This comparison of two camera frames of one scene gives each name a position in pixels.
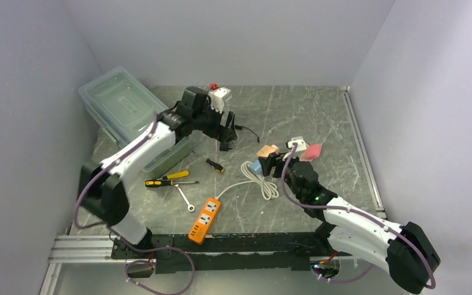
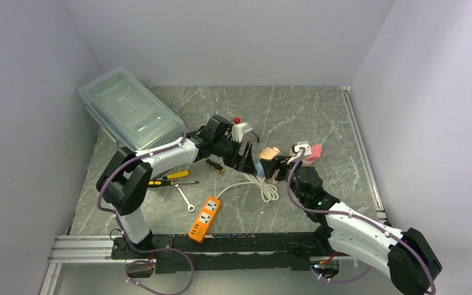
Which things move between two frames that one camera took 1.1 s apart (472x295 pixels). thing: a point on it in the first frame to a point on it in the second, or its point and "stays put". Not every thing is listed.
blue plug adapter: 256,166 stays put
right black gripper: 273,159 stays put
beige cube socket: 265,150 stays put
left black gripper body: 209,122 to 228,150
